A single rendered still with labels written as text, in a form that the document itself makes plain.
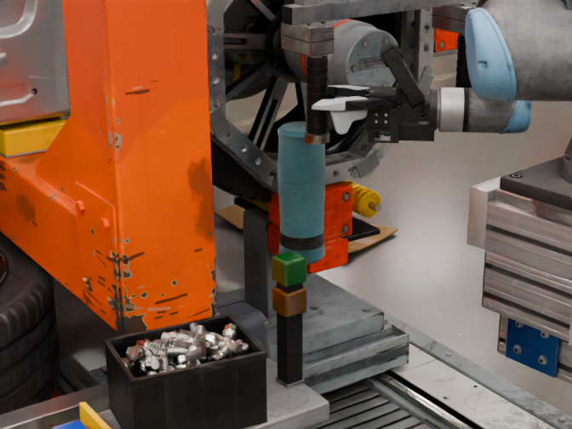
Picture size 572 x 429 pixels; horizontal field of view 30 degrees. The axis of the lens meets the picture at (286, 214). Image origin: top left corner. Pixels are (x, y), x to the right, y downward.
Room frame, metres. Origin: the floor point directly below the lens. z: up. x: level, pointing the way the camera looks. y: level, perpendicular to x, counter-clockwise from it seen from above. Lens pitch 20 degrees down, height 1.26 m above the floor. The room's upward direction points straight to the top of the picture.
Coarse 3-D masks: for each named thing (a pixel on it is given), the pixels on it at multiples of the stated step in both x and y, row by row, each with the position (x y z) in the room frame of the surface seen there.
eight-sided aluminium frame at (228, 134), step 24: (216, 0) 1.90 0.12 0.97; (216, 24) 1.90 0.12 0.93; (408, 24) 2.20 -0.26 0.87; (216, 48) 1.90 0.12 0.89; (408, 48) 2.20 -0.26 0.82; (432, 48) 2.18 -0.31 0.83; (216, 72) 1.90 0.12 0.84; (216, 96) 1.90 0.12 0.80; (216, 120) 1.90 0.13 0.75; (216, 144) 1.96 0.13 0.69; (240, 144) 1.93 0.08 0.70; (360, 144) 2.14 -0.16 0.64; (384, 144) 2.12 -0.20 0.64; (264, 168) 1.96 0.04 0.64; (336, 168) 2.05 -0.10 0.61; (360, 168) 2.08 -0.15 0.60
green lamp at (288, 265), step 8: (272, 256) 1.47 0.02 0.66; (280, 256) 1.47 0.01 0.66; (288, 256) 1.47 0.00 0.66; (296, 256) 1.47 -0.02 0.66; (272, 264) 1.47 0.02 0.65; (280, 264) 1.45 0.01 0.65; (288, 264) 1.44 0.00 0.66; (296, 264) 1.45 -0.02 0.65; (304, 264) 1.46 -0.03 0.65; (272, 272) 1.47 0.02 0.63; (280, 272) 1.45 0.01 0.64; (288, 272) 1.44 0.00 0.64; (296, 272) 1.45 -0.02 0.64; (304, 272) 1.46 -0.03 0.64; (280, 280) 1.45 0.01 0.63; (288, 280) 1.44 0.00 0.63; (296, 280) 1.45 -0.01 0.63; (304, 280) 1.46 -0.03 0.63
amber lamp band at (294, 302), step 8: (272, 288) 1.47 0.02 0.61; (272, 296) 1.47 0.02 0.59; (280, 296) 1.45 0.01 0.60; (288, 296) 1.44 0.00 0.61; (296, 296) 1.45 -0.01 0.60; (304, 296) 1.46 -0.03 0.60; (272, 304) 1.47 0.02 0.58; (280, 304) 1.45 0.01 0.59; (288, 304) 1.44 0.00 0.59; (296, 304) 1.45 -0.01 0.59; (304, 304) 1.46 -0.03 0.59; (280, 312) 1.45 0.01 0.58; (288, 312) 1.44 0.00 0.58; (296, 312) 1.45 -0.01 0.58; (304, 312) 1.46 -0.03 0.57
